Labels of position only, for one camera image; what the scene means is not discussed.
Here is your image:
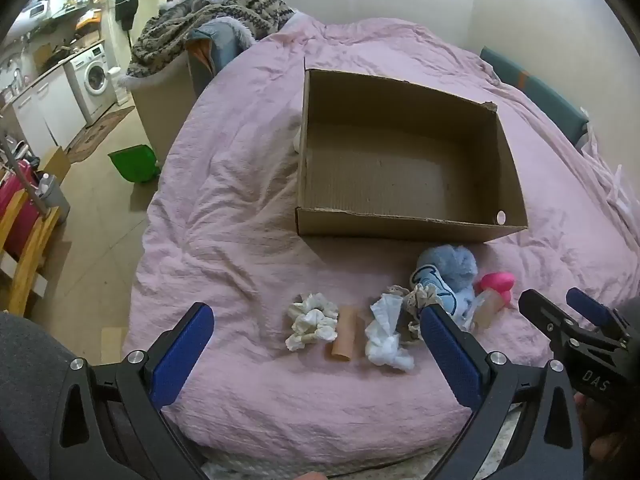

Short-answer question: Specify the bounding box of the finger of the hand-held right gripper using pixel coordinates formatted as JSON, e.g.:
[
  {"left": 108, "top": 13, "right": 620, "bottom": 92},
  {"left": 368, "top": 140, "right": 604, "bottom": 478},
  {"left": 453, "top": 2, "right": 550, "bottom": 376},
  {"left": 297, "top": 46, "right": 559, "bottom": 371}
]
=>
[
  {"left": 518, "top": 289, "right": 581, "bottom": 356},
  {"left": 566, "top": 287, "right": 631, "bottom": 341}
]

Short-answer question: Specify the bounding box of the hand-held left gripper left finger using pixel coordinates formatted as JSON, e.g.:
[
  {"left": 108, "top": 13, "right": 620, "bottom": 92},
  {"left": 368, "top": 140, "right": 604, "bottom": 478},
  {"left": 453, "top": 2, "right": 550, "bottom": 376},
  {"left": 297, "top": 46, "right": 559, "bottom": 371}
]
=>
[{"left": 50, "top": 302, "right": 216, "bottom": 480}]

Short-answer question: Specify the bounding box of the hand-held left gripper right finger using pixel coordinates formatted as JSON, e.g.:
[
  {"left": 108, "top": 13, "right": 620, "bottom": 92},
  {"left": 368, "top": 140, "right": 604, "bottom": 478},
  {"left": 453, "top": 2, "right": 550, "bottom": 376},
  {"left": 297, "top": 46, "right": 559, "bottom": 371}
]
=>
[{"left": 420, "top": 302, "right": 586, "bottom": 480}]

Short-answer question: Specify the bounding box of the clear plastic bag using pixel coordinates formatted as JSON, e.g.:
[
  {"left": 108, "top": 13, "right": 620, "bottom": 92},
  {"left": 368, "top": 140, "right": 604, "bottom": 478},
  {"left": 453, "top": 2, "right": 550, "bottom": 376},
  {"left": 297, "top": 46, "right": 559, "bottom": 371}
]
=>
[{"left": 457, "top": 290, "right": 488, "bottom": 333}]

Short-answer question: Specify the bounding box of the pink plush toy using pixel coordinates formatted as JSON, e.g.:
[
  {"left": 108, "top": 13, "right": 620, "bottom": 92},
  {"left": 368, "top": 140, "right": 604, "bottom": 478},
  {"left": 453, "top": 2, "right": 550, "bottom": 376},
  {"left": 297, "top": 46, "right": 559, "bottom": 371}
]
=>
[{"left": 474, "top": 271, "right": 517, "bottom": 308}]

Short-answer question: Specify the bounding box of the white tissue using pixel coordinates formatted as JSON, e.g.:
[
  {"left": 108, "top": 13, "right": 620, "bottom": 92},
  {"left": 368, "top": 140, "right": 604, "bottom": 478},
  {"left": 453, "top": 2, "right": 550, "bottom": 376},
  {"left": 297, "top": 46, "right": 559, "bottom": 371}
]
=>
[{"left": 364, "top": 294, "right": 416, "bottom": 372}]

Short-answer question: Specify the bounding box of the beige lace cloth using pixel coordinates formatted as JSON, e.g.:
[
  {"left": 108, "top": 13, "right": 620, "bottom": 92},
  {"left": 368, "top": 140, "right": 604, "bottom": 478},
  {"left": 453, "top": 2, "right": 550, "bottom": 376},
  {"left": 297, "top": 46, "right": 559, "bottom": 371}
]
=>
[{"left": 387, "top": 284, "right": 443, "bottom": 343}]

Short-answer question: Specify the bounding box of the blue fluffy plush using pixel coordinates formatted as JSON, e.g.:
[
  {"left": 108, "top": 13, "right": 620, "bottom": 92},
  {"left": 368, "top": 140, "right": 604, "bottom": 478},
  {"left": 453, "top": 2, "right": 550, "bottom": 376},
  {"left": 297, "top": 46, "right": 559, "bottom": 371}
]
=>
[{"left": 410, "top": 245, "right": 478, "bottom": 331}]

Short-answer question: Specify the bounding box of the beige cardboard tube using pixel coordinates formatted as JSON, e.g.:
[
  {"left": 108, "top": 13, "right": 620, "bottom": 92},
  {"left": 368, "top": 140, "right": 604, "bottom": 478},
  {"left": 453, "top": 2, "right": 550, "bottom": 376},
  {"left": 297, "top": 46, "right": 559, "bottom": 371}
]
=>
[{"left": 330, "top": 307, "right": 360, "bottom": 362}]

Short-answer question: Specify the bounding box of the white scrunchie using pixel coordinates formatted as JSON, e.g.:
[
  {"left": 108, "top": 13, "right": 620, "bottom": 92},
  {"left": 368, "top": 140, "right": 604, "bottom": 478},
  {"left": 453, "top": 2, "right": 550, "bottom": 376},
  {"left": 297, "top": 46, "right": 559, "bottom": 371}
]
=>
[{"left": 285, "top": 292, "right": 341, "bottom": 352}]

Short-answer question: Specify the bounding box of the person's right hand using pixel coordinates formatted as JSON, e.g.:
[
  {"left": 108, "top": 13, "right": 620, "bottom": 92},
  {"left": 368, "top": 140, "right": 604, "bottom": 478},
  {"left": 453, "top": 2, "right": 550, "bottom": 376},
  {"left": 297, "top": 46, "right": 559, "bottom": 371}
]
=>
[{"left": 574, "top": 392, "right": 640, "bottom": 480}]

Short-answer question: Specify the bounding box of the white sheet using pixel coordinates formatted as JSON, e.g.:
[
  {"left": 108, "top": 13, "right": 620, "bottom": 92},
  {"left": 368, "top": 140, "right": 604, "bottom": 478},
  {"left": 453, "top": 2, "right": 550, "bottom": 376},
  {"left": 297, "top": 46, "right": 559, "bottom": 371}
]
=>
[{"left": 580, "top": 125, "right": 640, "bottom": 231}]

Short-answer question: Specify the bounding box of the pink bedspread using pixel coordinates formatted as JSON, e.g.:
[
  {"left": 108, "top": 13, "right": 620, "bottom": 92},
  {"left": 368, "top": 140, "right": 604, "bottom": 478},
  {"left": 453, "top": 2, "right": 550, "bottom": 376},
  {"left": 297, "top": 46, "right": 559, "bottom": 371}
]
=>
[{"left": 122, "top": 15, "right": 640, "bottom": 471}]

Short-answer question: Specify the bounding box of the wooden chair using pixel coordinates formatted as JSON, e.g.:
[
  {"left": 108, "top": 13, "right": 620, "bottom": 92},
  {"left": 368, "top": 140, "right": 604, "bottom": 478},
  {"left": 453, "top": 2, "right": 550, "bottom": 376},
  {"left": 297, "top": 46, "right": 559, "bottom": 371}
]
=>
[{"left": 0, "top": 187, "right": 63, "bottom": 318}]

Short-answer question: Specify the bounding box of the green dustpan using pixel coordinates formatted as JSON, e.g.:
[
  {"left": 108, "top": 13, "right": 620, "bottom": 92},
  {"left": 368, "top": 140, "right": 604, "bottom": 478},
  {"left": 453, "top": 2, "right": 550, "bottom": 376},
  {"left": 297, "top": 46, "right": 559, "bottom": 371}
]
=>
[{"left": 108, "top": 144, "right": 162, "bottom": 184}]

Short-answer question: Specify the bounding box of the grey bin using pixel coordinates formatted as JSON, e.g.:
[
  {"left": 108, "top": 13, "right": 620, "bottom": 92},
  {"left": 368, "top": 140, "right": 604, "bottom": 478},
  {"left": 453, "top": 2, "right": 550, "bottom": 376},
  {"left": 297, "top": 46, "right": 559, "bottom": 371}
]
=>
[{"left": 37, "top": 172, "right": 71, "bottom": 223}]

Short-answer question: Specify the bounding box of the teal pillow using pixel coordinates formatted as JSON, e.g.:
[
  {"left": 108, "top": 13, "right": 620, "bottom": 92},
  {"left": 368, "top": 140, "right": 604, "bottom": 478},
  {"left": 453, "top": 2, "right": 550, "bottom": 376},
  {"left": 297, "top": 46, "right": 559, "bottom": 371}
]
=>
[{"left": 479, "top": 46, "right": 591, "bottom": 146}]

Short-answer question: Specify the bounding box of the pink suitcase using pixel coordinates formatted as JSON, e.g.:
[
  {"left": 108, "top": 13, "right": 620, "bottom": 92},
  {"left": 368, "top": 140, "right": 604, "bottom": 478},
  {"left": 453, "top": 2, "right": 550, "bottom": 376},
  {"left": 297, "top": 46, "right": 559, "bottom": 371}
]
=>
[{"left": 0, "top": 170, "right": 43, "bottom": 261}]

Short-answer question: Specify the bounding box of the small cardboard box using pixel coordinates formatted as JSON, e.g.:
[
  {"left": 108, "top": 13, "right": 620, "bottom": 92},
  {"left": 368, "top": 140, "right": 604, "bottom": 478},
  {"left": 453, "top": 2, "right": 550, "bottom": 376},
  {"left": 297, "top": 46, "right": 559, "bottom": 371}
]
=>
[{"left": 37, "top": 146, "right": 72, "bottom": 183}]

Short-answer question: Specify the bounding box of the brown patterned rug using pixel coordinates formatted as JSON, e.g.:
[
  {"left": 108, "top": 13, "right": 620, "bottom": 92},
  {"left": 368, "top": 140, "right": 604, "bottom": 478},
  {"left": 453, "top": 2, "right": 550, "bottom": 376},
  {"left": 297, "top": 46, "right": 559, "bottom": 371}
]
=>
[{"left": 67, "top": 105, "right": 136, "bottom": 163}]

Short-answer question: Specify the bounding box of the beige laundry hamper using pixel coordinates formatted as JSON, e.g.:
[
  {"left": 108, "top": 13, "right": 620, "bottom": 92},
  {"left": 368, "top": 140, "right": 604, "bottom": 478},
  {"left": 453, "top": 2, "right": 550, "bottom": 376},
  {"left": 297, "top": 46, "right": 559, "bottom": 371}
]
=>
[{"left": 131, "top": 52, "right": 198, "bottom": 166}]

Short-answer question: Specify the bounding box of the white kitchen cabinet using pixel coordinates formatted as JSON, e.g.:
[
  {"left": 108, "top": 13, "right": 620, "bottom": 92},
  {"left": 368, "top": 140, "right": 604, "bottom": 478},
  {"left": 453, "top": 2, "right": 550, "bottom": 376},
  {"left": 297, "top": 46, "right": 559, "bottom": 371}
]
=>
[{"left": 10, "top": 67, "right": 86, "bottom": 148}]

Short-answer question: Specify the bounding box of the white washing machine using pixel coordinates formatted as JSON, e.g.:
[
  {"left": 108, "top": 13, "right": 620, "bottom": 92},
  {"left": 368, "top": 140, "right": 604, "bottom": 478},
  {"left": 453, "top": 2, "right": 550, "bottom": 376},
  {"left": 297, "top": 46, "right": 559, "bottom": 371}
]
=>
[{"left": 65, "top": 42, "right": 118, "bottom": 126}]

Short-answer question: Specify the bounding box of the blue fur-trimmed jacket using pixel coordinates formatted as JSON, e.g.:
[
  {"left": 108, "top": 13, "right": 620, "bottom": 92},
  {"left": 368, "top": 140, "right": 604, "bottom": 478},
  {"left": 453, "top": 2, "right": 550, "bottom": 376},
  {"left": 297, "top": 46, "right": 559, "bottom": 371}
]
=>
[{"left": 187, "top": 17, "right": 253, "bottom": 78}]

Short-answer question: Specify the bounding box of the patterned knit blanket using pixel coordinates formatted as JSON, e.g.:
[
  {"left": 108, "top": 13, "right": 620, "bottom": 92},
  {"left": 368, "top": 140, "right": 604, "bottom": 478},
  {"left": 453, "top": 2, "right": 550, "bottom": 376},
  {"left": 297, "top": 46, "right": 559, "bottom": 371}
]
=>
[{"left": 127, "top": 0, "right": 298, "bottom": 78}]

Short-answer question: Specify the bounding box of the black hanging garment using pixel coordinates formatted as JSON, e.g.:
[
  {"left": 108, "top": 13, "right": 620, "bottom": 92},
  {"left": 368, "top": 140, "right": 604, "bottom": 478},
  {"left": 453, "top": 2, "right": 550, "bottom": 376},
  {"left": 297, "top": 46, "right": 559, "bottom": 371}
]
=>
[{"left": 115, "top": 0, "right": 139, "bottom": 31}]

